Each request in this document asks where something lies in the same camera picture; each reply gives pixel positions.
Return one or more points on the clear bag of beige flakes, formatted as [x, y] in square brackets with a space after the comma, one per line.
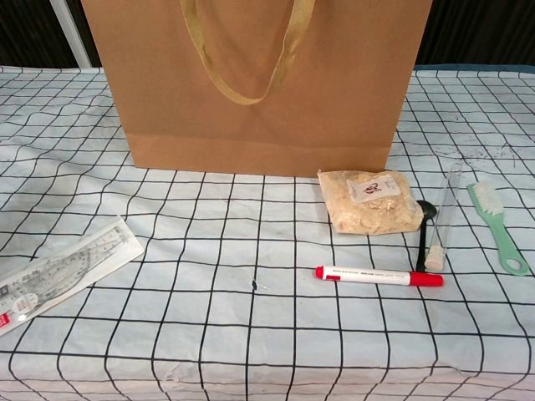
[376, 213]

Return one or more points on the brown paper bag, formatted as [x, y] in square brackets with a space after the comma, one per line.
[334, 104]

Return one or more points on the red white marker pen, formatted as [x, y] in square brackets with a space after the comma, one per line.
[376, 275]

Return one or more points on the black plastic spoon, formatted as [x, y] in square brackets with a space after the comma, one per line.
[426, 209]

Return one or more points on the white black checkered tablecloth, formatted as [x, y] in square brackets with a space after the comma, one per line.
[167, 334]

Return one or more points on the clear test tube with cork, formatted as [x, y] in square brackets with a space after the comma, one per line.
[434, 257]

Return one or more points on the packaged ruler set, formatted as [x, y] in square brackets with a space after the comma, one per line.
[83, 267]

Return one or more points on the dark blue table pad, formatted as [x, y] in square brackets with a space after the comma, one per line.
[460, 67]

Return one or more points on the white partition post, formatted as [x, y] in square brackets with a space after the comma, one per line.
[73, 37]

